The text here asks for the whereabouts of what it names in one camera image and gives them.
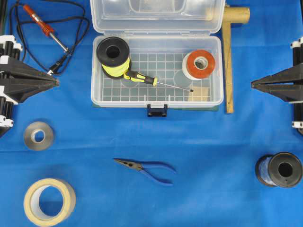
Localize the black yellow screwdriver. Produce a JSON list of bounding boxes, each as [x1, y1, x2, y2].
[[123, 70, 194, 92]]

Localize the clear plastic toolbox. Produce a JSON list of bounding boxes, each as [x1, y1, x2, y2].
[[90, 0, 225, 116]]

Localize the wooden mallet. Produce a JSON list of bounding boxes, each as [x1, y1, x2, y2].
[[222, 4, 250, 114]]

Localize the grey tape roll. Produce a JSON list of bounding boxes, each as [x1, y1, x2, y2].
[[24, 122, 54, 151]]

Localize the blue table cloth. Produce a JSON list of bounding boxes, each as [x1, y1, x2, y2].
[[0, 0, 303, 227]]

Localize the red tape roll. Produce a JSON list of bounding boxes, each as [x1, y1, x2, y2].
[[182, 50, 216, 80]]

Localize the black soldering iron cable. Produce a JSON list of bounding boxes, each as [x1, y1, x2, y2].
[[8, 0, 90, 76]]

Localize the small wooden block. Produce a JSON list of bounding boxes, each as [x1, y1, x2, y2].
[[187, 87, 210, 102]]

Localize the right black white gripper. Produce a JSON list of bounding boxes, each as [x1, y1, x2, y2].
[[250, 36, 303, 135]]

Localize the black spool blue wire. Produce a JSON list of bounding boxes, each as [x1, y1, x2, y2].
[[255, 151, 303, 189]]

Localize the blue handled needle-nose pliers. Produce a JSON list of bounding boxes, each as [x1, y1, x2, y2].
[[113, 158, 176, 187]]

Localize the beige masking tape roll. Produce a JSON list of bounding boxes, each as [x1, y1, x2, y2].
[[23, 178, 76, 227]]

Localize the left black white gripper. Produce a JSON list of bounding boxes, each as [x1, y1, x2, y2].
[[0, 35, 60, 138]]

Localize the black spool yellow wire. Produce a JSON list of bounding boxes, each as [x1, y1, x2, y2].
[[96, 36, 132, 80]]

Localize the orange soldering iron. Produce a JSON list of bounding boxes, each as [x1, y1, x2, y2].
[[23, 4, 69, 52]]

